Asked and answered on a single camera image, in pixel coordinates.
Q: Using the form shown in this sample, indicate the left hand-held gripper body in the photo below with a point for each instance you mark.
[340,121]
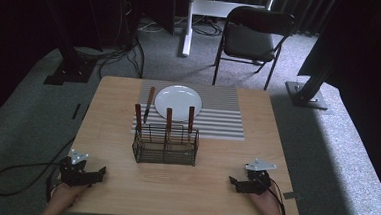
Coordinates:
[74,172]

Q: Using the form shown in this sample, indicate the black metal stand with plate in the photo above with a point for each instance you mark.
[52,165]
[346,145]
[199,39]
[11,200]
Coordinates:
[308,91]

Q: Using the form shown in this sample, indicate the grey striped placemat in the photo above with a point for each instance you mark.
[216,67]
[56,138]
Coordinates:
[221,119]

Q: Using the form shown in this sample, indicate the person's right hand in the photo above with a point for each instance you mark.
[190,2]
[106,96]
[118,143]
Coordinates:
[266,203]

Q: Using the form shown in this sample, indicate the small black floor strip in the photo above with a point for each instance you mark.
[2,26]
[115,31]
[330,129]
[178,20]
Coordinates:
[76,111]

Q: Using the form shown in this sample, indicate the white desk frame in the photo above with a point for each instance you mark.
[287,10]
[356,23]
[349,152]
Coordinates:
[188,27]

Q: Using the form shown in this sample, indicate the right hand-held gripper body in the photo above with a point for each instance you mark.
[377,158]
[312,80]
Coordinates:
[257,181]

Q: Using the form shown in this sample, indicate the grey tape strip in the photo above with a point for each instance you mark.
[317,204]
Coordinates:
[291,195]

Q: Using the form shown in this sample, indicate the white round plate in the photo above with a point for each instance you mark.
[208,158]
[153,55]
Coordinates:
[178,101]

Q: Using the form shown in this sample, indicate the person's left hand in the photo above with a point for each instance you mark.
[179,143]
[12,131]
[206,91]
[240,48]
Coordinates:
[68,193]

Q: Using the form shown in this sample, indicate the black folding chair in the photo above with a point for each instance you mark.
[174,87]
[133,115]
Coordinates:
[249,41]

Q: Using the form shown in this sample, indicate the black curtain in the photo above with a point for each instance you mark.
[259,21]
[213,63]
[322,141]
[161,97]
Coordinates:
[371,65]

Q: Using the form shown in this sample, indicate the dark computer tower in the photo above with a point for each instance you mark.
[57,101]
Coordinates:
[129,13]

